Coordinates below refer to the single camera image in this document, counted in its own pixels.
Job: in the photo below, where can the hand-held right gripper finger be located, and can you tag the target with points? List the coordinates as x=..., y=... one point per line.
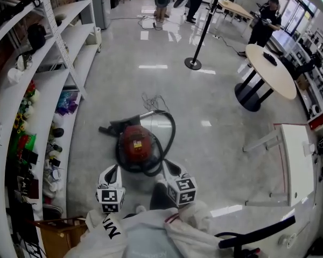
x=167, y=173
x=179, y=172

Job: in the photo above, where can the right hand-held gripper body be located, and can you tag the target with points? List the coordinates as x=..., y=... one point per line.
x=182, y=191

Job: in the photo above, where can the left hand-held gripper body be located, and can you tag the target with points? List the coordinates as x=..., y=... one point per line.
x=110, y=199

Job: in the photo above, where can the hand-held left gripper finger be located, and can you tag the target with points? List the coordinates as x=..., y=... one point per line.
x=103, y=180
x=117, y=181

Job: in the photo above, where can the red vacuum cleaner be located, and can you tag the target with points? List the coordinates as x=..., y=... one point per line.
x=136, y=144

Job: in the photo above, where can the person's right forearm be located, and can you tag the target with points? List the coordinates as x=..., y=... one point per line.
x=196, y=219

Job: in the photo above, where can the person's left forearm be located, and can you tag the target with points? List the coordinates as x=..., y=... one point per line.
x=97, y=230

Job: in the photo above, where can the person's white right shoe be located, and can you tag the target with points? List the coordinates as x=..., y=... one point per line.
x=159, y=178

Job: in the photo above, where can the person's white shoe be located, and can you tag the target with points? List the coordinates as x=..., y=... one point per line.
x=140, y=209
x=159, y=178

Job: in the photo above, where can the person's right leg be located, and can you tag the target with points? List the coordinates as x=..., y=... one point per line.
x=160, y=197

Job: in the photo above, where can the person's white left shoe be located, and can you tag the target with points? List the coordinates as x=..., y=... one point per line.
x=140, y=209

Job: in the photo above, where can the person's white jacket torso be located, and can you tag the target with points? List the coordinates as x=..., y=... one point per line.
x=148, y=232

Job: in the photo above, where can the dark glass bottle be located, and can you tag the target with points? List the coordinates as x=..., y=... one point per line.
x=56, y=147

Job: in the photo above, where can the striped slip-on shoe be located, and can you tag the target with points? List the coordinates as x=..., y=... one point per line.
x=52, y=211

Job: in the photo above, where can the black oval cap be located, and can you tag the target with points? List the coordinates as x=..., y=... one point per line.
x=58, y=132

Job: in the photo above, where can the purple and blue bags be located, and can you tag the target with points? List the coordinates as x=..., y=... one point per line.
x=66, y=103

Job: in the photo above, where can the green snack packet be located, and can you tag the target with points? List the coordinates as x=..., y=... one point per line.
x=22, y=145

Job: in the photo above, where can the artificial flower bouquet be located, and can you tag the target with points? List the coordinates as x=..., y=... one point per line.
x=27, y=106

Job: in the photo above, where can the white metal shelving unit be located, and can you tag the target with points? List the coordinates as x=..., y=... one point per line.
x=48, y=82

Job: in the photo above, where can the white rectangular desk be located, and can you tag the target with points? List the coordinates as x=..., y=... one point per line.
x=298, y=157

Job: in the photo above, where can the small white box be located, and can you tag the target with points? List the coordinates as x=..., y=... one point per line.
x=308, y=149

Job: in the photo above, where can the round wooden table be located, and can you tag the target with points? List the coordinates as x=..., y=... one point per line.
x=272, y=71

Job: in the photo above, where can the black coat stand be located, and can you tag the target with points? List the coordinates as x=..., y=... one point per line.
x=202, y=36

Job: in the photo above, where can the white figurine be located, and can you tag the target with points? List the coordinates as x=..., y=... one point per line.
x=16, y=72

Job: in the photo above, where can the black flat device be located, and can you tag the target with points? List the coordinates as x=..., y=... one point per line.
x=270, y=58

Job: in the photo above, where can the red box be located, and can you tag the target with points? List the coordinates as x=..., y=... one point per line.
x=317, y=121

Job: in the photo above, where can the black round bag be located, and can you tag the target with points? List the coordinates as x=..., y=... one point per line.
x=36, y=36

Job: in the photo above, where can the white display shelving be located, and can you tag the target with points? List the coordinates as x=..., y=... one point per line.
x=315, y=85

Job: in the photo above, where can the dark round device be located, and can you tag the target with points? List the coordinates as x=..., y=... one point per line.
x=181, y=1

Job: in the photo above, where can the rectangular wooden table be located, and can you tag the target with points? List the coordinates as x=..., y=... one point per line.
x=237, y=8

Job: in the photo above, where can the grey refrigerator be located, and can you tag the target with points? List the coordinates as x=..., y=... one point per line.
x=101, y=4

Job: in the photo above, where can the black bin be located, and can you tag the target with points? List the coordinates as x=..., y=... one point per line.
x=114, y=0

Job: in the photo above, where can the long black bag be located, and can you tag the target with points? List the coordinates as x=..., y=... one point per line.
x=10, y=12

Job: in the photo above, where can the glass door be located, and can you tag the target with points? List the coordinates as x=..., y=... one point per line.
x=296, y=13

